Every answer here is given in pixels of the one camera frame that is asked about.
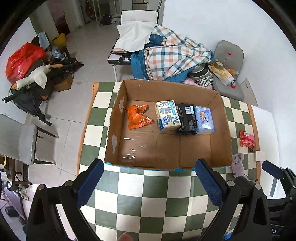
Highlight light blue tissue pack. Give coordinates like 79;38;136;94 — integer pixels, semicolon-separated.
195;106;215;135

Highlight black snack packet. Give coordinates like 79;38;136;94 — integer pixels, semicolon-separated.
176;103;197;135

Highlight white blue milk carton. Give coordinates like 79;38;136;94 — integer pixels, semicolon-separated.
155;100;181;132

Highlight orange snack packet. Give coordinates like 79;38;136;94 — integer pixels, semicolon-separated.
126;104;153;130

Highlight purple soft plush toy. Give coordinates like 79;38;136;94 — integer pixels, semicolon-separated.
231;153;248;180

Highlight blue smartphone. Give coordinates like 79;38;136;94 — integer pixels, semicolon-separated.
269;177;278;197

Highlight white paper card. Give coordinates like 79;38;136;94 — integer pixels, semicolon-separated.
255;151;266;162

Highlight green white checkered tablecloth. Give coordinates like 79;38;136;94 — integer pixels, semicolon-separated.
77;81;261;241

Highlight red snack packet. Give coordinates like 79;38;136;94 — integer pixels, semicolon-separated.
239;130;255;150

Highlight grey chair at left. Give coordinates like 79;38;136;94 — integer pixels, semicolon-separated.
1;114;58;165

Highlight small brown cardboard box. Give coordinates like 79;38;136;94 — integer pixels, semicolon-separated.
54;73;73;92

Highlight white snack bag on chair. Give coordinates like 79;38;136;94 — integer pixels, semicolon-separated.
209;61;239;88

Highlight black white patterned bag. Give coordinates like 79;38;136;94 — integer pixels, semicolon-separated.
189;66;214;87

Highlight white goose plush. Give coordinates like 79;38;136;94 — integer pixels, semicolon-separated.
11;64;63;90

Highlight grey padded chair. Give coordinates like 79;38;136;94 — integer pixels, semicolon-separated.
213;40;244;101

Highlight red plastic bag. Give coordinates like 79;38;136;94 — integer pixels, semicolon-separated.
6;43;47;85

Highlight plaid blanket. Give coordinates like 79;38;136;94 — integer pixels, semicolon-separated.
130;25;214;83

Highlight yellow bucket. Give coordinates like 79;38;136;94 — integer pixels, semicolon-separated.
51;33;67;49

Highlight white cloth on bench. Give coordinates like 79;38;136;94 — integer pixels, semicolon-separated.
112;21;157;54

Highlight white bench chair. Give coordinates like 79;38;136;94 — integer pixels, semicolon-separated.
107;9;159;82

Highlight black stroller frame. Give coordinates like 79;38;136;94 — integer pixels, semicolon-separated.
2;34;85;127

